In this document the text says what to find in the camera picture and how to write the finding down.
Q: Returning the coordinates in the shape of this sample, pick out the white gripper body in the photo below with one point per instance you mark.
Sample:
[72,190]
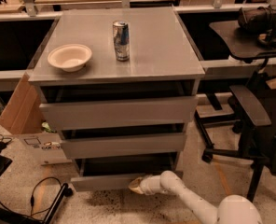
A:
[146,184]

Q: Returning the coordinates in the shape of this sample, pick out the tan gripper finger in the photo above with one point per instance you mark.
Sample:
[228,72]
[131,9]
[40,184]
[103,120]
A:
[135,186]

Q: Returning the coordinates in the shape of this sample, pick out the grey bottom drawer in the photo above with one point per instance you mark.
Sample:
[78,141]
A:
[107,173]

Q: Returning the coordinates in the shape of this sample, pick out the grey drawer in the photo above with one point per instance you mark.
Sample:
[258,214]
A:
[120,113]
[123,145]
[107,173]

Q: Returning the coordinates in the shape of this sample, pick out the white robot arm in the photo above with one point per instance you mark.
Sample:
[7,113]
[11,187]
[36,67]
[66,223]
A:
[234,209]

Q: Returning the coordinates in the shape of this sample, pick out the grey middle drawer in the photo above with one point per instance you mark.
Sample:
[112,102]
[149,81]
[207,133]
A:
[123,145]

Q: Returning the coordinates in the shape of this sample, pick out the grey top drawer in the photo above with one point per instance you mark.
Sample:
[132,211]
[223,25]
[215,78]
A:
[120,113]

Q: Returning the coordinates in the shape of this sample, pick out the grey drawer cabinet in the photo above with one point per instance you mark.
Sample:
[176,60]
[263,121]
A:
[162,64]

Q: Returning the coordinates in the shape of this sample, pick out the black office chair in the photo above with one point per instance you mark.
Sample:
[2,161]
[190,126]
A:
[254,118]

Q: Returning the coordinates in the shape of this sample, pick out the brown cardboard box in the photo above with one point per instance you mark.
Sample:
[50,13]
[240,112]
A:
[23,119]

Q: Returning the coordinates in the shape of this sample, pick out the black stand base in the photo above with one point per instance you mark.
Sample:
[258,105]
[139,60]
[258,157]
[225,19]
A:
[8,216]

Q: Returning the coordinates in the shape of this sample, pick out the white paper bowl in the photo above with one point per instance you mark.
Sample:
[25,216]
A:
[70,58]

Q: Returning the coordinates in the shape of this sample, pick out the silver blue drink can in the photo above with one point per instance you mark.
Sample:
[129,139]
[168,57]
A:
[121,40]

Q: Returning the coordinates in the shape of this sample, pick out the black side table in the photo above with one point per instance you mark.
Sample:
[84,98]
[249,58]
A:
[242,45]

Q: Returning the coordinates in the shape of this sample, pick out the black headset device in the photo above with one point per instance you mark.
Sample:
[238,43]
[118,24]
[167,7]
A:
[261,22]

